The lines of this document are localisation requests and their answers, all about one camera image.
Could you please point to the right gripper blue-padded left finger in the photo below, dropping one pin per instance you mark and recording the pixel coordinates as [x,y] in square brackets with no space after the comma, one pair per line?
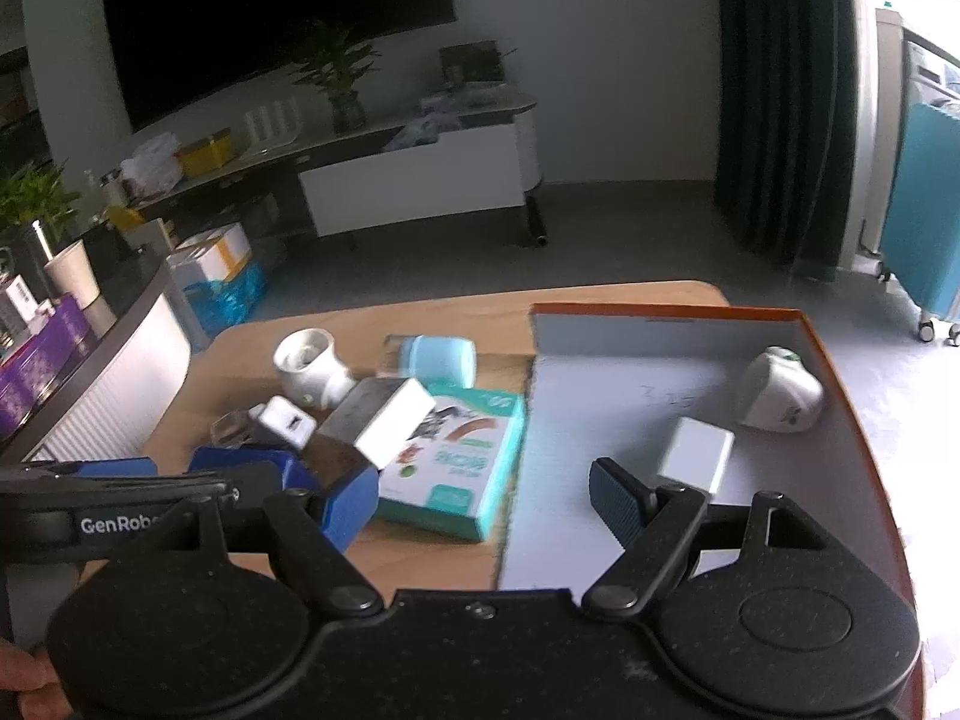
[349,505]

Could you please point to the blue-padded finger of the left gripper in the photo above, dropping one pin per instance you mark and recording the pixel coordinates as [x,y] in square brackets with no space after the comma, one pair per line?
[296,468]

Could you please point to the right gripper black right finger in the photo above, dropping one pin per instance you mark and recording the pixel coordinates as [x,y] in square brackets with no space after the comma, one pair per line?
[624,504]

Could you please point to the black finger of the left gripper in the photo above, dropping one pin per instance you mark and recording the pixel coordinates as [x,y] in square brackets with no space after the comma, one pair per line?
[138,467]

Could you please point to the white cube plug charger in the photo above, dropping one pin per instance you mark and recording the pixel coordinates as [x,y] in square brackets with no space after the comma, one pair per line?
[280,423]

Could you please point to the white usb charger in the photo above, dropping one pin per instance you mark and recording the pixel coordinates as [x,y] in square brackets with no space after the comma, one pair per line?
[696,455]

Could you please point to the white barcode product box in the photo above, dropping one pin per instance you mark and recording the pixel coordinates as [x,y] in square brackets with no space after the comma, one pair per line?
[378,418]

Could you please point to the white round socket adapter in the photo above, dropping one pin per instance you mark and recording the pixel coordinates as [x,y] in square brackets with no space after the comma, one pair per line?
[311,375]

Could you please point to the teal product box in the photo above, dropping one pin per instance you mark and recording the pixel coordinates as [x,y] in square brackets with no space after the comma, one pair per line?
[454,473]

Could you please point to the light blue toothpick jar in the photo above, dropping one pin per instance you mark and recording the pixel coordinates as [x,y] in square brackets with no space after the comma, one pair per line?
[431,359]

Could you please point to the white round plug nightlight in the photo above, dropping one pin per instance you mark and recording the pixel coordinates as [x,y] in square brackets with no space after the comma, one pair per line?
[778,394]

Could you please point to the person's left hand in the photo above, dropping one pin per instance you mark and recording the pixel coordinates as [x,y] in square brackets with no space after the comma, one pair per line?
[34,684]

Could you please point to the round dark side table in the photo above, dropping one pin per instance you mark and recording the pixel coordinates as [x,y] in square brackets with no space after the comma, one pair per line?
[117,385]

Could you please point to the orange-edged cardboard box tray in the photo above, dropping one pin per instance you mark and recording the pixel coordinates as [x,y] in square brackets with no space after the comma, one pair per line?
[699,530]

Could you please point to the purple patterned tray box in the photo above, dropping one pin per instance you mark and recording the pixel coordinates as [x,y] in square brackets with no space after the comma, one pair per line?
[28,374]

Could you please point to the blue plastic bag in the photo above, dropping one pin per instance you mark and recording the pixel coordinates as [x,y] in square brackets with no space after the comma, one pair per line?
[219,305]

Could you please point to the white paper cup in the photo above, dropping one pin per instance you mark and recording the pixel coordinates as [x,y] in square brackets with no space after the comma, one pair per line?
[71,272]

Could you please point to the white yellow cardboard box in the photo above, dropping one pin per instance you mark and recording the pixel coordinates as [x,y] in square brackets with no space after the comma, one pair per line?
[212,256]

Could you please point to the leafy plant on side table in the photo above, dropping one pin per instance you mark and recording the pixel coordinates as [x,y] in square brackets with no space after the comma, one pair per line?
[35,199]

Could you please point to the white plastic bag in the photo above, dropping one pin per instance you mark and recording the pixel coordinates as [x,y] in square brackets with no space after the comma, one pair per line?
[154,167]

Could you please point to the yellow tin box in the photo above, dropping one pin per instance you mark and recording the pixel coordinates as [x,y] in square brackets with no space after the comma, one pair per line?
[207,155]

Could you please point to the white tv cabinet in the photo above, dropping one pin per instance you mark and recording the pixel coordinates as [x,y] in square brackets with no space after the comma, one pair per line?
[334,184]

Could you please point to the white wifi router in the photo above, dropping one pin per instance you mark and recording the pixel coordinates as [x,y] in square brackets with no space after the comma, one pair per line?
[272,126]

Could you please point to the teal suitcase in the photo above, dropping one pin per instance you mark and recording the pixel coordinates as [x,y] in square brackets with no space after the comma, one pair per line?
[920,240]

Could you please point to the potted bamboo plant in vase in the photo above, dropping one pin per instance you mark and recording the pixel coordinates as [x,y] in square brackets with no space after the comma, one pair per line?
[334,68]

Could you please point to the dark green curtain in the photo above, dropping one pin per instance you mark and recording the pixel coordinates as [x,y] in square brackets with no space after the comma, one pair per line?
[787,129]

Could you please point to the black wall television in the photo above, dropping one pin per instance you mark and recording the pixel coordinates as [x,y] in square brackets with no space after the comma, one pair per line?
[169,54]

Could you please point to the green picture frame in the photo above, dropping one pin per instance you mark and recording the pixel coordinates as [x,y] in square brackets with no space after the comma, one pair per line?
[472,63]

